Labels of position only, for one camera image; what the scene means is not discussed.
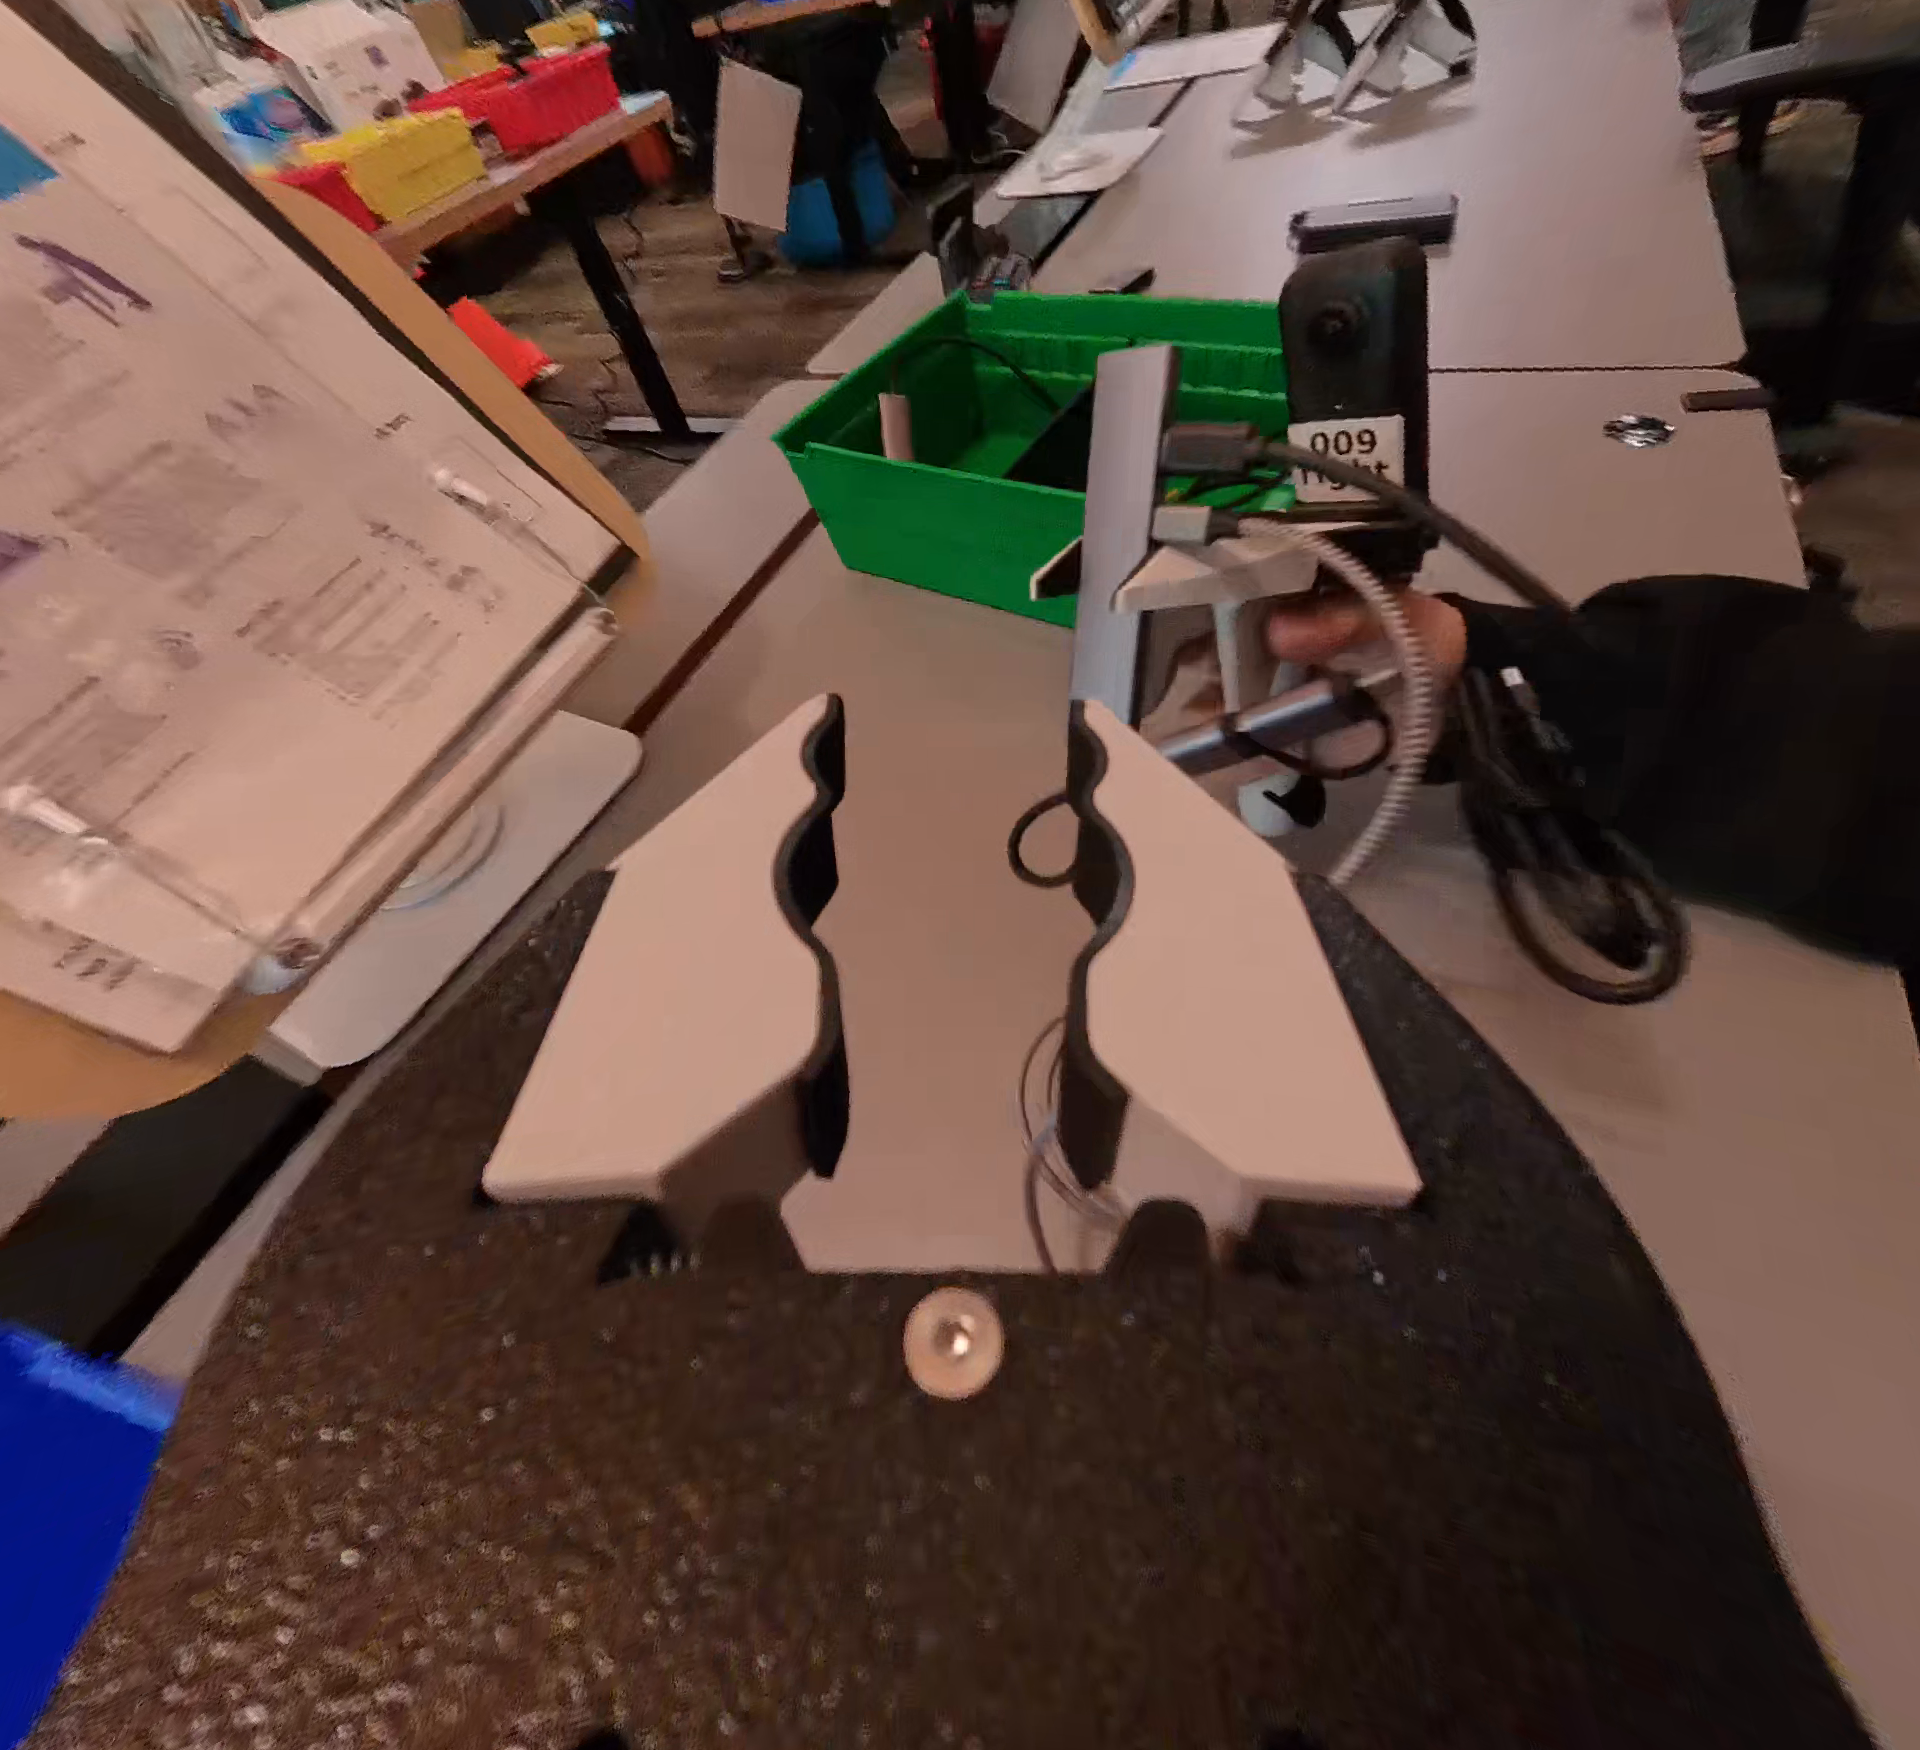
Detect dark usb hub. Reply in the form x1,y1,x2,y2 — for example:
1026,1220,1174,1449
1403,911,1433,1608
1288,191,1460,258

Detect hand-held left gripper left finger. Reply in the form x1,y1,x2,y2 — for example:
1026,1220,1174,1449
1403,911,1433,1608
483,694,849,1207

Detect black office chair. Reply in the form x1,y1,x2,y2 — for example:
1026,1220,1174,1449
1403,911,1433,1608
1632,0,1920,432

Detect orange cone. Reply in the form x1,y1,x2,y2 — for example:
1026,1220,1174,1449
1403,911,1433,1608
447,295,554,393

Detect person's right hand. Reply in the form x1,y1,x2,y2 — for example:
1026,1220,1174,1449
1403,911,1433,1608
1265,591,1472,699

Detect orange-tipped black cables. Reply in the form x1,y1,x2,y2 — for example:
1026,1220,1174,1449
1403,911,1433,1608
1160,420,1692,1005

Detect white stand base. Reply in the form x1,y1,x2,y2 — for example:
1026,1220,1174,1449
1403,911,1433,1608
247,709,647,1087

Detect black hub cable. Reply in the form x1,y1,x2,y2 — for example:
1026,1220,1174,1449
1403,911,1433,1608
1007,709,1088,891

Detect white square panel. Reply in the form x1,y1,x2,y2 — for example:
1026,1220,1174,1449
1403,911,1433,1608
711,58,807,235
988,0,1086,135

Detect red plastic bin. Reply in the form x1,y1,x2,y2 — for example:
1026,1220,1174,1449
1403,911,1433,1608
408,45,624,160
267,161,380,237

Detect white cardboard box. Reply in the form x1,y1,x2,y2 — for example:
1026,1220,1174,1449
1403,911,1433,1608
254,0,447,132

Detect person's right forearm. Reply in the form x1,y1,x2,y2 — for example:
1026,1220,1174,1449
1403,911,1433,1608
1440,573,1920,977

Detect grey usb hub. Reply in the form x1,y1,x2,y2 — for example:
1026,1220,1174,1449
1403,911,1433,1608
1160,682,1391,776
1069,345,1184,735

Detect black white tabletop device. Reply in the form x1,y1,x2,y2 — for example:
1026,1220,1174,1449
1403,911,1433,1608
1230,0,1370,127
1332,0,1482,118

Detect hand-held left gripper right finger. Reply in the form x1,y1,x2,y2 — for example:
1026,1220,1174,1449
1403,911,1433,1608
1053,699,1426,1209

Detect green plastic bin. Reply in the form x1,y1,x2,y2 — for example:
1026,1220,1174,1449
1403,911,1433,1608
772,288,1309,629

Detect laminated exercise sheet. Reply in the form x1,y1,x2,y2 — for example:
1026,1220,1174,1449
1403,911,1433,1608
0,115,616,974

